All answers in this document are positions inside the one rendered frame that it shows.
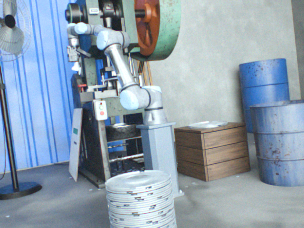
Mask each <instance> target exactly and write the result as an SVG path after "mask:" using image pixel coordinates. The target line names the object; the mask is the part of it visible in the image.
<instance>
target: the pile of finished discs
mask: <svg viewBox="0 0 304 228"><path fill-rule="evenodd" d="M227 124H228V122H227V121H212V122H202V123H195V124H191V125H189V128H191V129H202V128H212V127H219V126H224V125H227Z"/></svg>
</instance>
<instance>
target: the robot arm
mask: <svg viewBox="0 0 304 228"><path fill-rule="evenodd" d="M66 30H67V36H68V43H69V45H68V46H67V57H69V61H68V62H71V63H72V62H75V63H74V67H72V70H73V71H78V74H79V75H80V74H81V57H80V55H83V56H84V57H86V58H88V59H89V58H91V56H92V55H91V54H89V53H87V52H85V51H83V50H81V49H80V48H78V47H79V42H78V35H96V36H97V47H98V49H99V50H103V51H104V53H105V55H106V56H109V60H110V62H111V64H112V67H113V69H114V71H115V74H116V76H117V78H118V81H119V83H120V86H121V88H122V89H121V91H120V92H121V93H120V96H119V98H120V103H121V105H122V107H123V108H124V109H126V110H136V109H142V108H144V118H143V125H157V124H165V123H167V122H168V119H167V117H166V115H165V112H164V110H163V103H162V92H161V88H160V87H159V86H153V85H152V86H142V88H140V86H139V84H138V83H135V81H134V79H133V77H132V74H131V72H130V70H129V67H128V65H127V63H126V61H125V59H124V57H123V54H122V52H121V50H122V49H125V48H127V47H128V46H129V44H130V36H129V35H128V34H127V33H126V32H124V31H115V30H112V29H109V28H105V27H102V26H101V25H97V24H96V25H92V24H84V23H82V22H81V23H77V24H74V23H72V24H67V26H66Z"/></svg>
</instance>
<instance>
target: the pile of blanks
mask: <svg viewBox="0 0 304 228"><path fill-rule="evenodd" d="M106 192H107V196H106V198H107V200H108V207H109V217H110V224H111V228H177V224H176V218H175V217H176V216H175V209H174V199H173V190H172V182H171V177H170V178H169V179H168V180H167V181H165V182H163V183H161V184H158V185H154V186H150V187H146V188H141V189H132V190H114V189H110V188H108V187H106Z"/></svg>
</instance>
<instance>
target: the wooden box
mask: <svg viewBox="0 0 304 228"><path fill-rule="evenodd" d="M174 135H175V143H176V152H177V158H178V167H179V172H180V173H183V174H186V175H189V176H192V177H194V178H197V179H199V180H202V181H206V182H207V181H212V180H216V179H220V178H224V177H227V176H231V175H235V174H239V173H243V172H247V171H251V166H250V157H249V148H248V139H247V127H246V123H232V122H228V124H227V125H224V126H219V127H212V128H202V129H191V128H189V126H185V127H179V128H174Z"/></svg>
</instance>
